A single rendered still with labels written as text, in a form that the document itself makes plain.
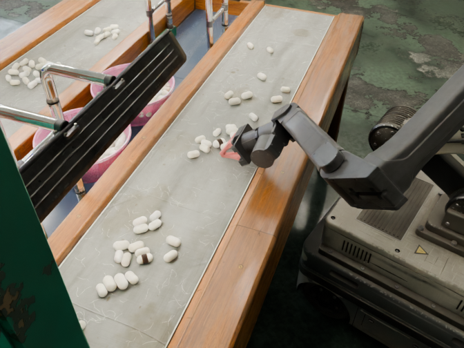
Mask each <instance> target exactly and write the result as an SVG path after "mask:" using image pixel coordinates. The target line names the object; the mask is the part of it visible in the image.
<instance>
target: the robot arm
mask: <svg viewBox="0 0 464 348"><path fill-rule="evenodd" d="M463 126H464V64H463V65H462V66H461V67H460V68H459V69H458V70H457V71H456V72H455V73H454V74H453V75H452V76H451V77H450V78H449V79H448V80H447V82H446V83H445V84H444V85H443V86H442V87H441V88H440V89H439V90H438V91H437V92H436V93H435V94H434V95H433V96H432V97H431V98H430V99H429V100H428V101H427V102H426V103H425V104H424V105H423V106H422V107H421V108H420V109H419V110H418V111H417V112H416V113H415V114H414V115H413V117H412V118H411V119H410V120H409V121H408V122H407V123H406V124H405V125H404V126H403V127H402V128H401V129H400V130H399V131H398V132H397V133H396V134H395V135H394V136H393V137H392V138H391V139H389V140H388V141H387V142H385V143H384V144H383V145H382V146H381V147H379V148H378V149H376V150H375V151H374V152H372V153H369V154H368V155H367V156H366V157H365V158H364V159H362V158H360V157H358V156H356V155H354V154H352V153H350V152H348V151H346V150H345V149H344V148H342V147H341V146H340V145H339V144H337V143H336V142H335V141H334V140H333V139H332V138H331V137H330V136H329V135H328V134H327V133H326V132H324V131H323V129H321V127H319V125H317V123H315V122H314V121H313V120H312V119H311V118H310V117H309V116H308V115H307V114H306V112H304V111H303V110H302V109H301V107H299V105H297V103H295V102H291V103H290V104H286V105H284V106H283V107H281V108H279V109H278V110H277V111H275V112H274V114H273V117H272V118H271V122H269V123H266V124H264V125H262V126H259V127H257V128H254V129H252V128H251V126H250V125H249V124H245V125H243V126H241V127H239V129H238V131H237V132H236V133H234V135H233V136H232V138H231V139H230V140H229V141H228V142H227V144H226V145H225V147H224V148H223V149H222V150H221V151H220V155H221V156H222V157H225V158H231V159H235V160H239V161H238V162H239V163H240V165H241V166H246V165H248V164H250V163H251V161H252V162H253V163H254V164H255V165H256V166H259V167H260V168H269V167H271V166H272V165H273V163H274V161H275V160H276V159H277V158H278V157H279V156H280V154H281V152H282V149H283V148H284V146H287V145H288V143H289V140H291V141H292V142H295V141H296V142H297V143H298V145H299V146H300V147H301V149H302V150H303V151H304V152H305V153H306V154H307V156H308V157H309V159H310V160H311V161H312V162H313V163H314V165H315V166H316V168H317V169H318V171H319V172H320V176H321V177H322V178H323V179H324V180H325V181H326V182H327V183H328V184H329V185H330V186H331V187H332V188H333V189H334V190H335V191H336V192H337V193H338V194H339V195H340V196H341V197H342V198H343V199H344V201H346V203H348V205H350V206H351V207H355V208H357V209H376V210H390V211H397V210H399V209H400V208H401V207H402V206H403V205H404V204H405V203H406V202H407V201H408V199H407V198H406V197H405V196H404V195H403V194H404V192H405V191H406V190H407V189H408V188H409V187H410V186H411V183H412V182H413V180H414V178H415V177H416V176H417V175H418V173H419V172H420V170H421V169H422V168H423V167H424V165H426V163H428V161H429V160H430V159H431V158H432V157H433V156H434V155H435V154H436V153H437V152H438V151H439V150H440V149H441V148H442V147H443V146H444V145H445V144H446V143H447V142H448V141H449V140H450V139H451V138H452V137H453V136H454V135H455V134H456V133H457V132H458V131H459V130H460V129H461V128H462V127H463ZM229 148H231V149H232V150H233V152H229V153H226V151H227V150H228V149H229Z"/></svg>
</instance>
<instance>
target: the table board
mask: <svg viewBox="0 0 464 348"><path fill-rule="evenodd" d="M249 3H250V1H243V0H241V1H230V0H228V14H229V15H237V16H239V15H240V14H241V12H242V11H243V10H244V9H245V8H246V7H247V6H248V4H249ZM195 6H196V9H200V10H206V0H195ZM265 6H271V7H275V8H284V9H288V10H297V11H301V12H309V13H314V14H319V15H327V16H332V17H335V16H337V15H334V14H325V13H321V12H313V11H308V10H300V9H295V8H287V7H282V6H274V5H269V4H265ZM212 7H213V12H218V10H219V9H220V8H221V7H222V0H212ZM362 31H363V25H362V30H361V34H362ZM361 34H360V38H361ZM359 45H360V41H359V44H358V49H359ZM357 54H358V51H357ZM357 54H356V55H357Z"/></svg>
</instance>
